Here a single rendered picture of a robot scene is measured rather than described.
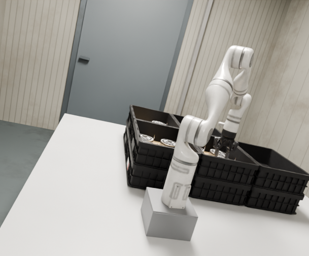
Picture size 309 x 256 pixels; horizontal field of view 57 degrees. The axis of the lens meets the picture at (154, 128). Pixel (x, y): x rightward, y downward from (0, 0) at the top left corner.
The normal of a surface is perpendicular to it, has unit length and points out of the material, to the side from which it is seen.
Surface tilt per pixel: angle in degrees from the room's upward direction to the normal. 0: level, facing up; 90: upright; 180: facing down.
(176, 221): 90
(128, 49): 90
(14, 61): 90
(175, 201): 90
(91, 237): 0
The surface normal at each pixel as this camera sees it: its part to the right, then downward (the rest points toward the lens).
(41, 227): 0.25, -0.94
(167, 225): 0.16, 0.29
